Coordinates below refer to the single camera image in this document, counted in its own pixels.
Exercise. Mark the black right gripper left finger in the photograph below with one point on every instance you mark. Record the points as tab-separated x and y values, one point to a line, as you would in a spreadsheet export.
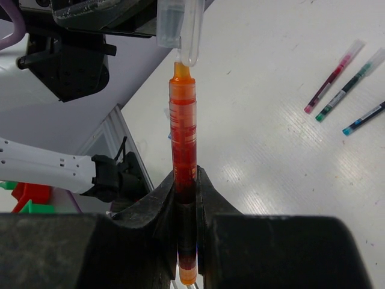
137	247

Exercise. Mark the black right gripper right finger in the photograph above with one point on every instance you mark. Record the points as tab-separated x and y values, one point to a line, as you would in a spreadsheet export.
221	238

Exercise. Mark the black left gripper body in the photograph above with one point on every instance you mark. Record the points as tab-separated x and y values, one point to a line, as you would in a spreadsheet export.
132	18

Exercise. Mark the clear red pen cap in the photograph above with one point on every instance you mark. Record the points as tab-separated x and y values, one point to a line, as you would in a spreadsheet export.
179	25

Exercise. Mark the red capped pen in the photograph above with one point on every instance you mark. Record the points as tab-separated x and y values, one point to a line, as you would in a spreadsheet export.
183	127

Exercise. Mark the light blue pen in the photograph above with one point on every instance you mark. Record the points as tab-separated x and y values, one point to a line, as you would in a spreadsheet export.
364	119

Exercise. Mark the green capped pen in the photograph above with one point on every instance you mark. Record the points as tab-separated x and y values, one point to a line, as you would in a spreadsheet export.
371	65

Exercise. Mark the magenta pen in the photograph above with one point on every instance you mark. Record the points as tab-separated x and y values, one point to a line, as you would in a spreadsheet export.
347	57

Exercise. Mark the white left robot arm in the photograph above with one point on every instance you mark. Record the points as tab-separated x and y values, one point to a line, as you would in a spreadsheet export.
67	50

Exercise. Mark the red plastic block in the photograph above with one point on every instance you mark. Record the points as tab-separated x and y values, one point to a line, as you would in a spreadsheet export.
23	192

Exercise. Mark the green plastic block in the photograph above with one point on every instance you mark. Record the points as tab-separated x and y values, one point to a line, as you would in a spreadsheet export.
29	208

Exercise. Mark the aluminium front rail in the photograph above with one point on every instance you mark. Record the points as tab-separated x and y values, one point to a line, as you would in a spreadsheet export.
123	181

